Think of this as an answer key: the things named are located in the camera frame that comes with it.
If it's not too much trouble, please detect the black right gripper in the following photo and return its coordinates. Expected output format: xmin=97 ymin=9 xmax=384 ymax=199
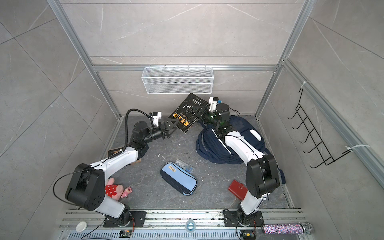
xmin=193 ymin=106 xmax=222 ymax=129

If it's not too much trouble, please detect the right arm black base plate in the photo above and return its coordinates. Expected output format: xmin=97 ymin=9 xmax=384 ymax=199
xmin=223 ymin=209 xmax=264 ymax=227

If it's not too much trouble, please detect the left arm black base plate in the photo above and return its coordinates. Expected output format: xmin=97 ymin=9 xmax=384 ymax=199
xmin=103 ymin=211 xmax=147 ymax=228

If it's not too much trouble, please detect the black book gold lettering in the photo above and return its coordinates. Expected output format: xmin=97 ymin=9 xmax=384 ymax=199
xmin=168 ymin=93 xmax=209 ymax=133

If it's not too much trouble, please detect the clear plastic eraser box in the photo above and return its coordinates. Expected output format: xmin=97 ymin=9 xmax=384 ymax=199
xmin=175 ymin=159 xmax=194 ymax=174

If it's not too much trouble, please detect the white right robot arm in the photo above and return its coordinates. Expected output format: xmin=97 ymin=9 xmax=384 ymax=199
xmin=197 ymin=97 xmax=280 ymax=217

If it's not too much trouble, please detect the brown and black book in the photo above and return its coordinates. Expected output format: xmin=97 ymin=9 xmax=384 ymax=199
xmin=107 ymin=146 xmax=143 ymax=166

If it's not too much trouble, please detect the light blue pencil case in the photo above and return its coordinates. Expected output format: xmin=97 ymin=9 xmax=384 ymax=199
xmin=160 ymin=162 xmax=198 ymax=196

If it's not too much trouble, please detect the pink plush doll red dress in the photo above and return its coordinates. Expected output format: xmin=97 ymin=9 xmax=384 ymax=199
xmin=105 ymin=178 xmax=133 ymax=201

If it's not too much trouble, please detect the black wire hook rack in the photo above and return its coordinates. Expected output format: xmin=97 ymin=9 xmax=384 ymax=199
xmin=287 ymin=89 xmax=353 ymax=169

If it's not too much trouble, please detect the white round cap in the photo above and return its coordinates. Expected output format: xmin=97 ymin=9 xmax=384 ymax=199
xmin=76 ymin=221 xmax=88 ymax=233

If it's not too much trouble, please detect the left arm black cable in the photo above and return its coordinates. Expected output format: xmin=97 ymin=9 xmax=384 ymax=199
xmin=122 ymin=108 xmax=151 ymax=151

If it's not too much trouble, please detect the clear tape roll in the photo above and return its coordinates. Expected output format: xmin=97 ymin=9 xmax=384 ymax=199
xmin=185 ymin=220 xmax=196 ymax=233

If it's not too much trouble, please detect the red wallet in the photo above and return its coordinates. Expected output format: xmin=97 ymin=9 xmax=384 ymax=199
xmin=228 ymin=180 xmax=248 ymax=201

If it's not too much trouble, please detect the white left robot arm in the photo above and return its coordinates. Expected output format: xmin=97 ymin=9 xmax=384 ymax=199
xmin=65 ymin=112 xmax=177 ymax=223

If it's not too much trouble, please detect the navy blue student backpack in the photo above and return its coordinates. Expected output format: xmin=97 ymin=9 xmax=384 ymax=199
xmin=196 ymin=116 xmax=285 ymax=191

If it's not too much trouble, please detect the white wire mesh basket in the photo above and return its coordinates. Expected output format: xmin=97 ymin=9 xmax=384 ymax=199
xmin=142 ymin=67 xmax=214 ymax=94

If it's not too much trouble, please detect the aluminium rail frame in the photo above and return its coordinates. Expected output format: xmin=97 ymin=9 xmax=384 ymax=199
xmin=53 ymin=209 xmax=314 ymax=240

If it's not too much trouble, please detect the glittery purple tube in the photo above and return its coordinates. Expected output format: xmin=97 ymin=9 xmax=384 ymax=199
xmin=262 ymin=222 xmax=315 ymax=235

